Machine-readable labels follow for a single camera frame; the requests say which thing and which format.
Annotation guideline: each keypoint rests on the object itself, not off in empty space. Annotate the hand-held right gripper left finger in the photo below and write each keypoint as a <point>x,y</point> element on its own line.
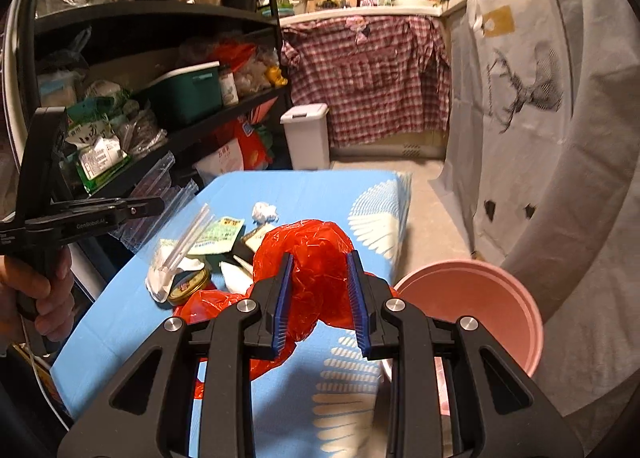
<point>282,298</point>

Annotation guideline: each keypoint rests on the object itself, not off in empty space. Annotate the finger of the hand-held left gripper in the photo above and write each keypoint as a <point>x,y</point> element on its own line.
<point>145,206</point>

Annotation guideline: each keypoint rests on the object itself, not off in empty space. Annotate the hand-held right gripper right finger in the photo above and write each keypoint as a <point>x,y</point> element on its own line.
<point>357,298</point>

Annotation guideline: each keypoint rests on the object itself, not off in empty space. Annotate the red plastic bag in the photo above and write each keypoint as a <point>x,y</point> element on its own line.
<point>320,248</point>

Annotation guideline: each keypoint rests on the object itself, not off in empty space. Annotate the pink plastic basin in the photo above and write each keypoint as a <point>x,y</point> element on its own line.
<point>475,298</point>

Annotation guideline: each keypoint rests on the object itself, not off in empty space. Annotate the person's left hand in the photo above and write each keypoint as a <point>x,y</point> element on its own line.
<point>40,288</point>

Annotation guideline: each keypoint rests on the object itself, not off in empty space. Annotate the torn white paper piece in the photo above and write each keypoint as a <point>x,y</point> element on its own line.
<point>235,278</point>

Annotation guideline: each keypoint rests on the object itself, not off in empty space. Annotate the clear plastic wrapper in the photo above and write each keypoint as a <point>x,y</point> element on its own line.
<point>187,238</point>

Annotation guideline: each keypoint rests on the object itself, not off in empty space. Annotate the dark snack packet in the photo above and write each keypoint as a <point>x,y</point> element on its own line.
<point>252,240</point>

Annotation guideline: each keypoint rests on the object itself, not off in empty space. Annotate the green and white packets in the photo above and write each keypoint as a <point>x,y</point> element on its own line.
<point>97,153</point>

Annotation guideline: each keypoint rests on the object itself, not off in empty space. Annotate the clear bag of dark noodles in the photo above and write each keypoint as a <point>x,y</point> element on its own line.
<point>142,133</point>

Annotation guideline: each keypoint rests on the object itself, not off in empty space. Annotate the green snack packet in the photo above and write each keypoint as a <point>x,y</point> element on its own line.
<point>220,235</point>

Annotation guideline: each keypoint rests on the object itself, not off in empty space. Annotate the white rice bag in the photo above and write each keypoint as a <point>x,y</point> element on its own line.
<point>220,163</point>

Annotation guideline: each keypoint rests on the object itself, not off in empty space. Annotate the crumpled white tissue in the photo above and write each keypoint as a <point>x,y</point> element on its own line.
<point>264,213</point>

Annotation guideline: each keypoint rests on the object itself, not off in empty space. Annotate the round gold-lid tin can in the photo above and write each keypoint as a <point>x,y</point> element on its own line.
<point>190,285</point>

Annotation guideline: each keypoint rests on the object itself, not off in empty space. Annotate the blue feather-print cloth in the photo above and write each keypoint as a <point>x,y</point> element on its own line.
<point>310,198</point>

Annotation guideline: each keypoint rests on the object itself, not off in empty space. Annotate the green storage box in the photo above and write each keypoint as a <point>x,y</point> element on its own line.
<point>187,93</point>

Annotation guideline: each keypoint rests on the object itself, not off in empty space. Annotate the orange food bag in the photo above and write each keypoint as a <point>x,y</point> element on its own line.
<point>250,143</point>

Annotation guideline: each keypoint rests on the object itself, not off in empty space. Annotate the labelled glass jar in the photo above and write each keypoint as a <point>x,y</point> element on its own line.
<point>229,88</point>

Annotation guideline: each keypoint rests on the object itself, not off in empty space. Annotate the white lidded bin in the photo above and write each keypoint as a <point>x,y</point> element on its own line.
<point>305,138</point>

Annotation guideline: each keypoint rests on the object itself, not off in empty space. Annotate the yellow toy figure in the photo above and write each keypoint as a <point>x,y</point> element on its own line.
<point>276,77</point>

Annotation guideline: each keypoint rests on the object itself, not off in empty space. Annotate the black shelf rack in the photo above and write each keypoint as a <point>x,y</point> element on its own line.
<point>150,20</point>

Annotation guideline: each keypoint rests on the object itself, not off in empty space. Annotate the red plaid shirt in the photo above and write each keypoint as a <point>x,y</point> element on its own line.
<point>370,78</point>

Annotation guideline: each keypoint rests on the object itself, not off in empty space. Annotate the grey deer-print cloth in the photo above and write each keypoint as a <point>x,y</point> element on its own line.
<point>550,163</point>

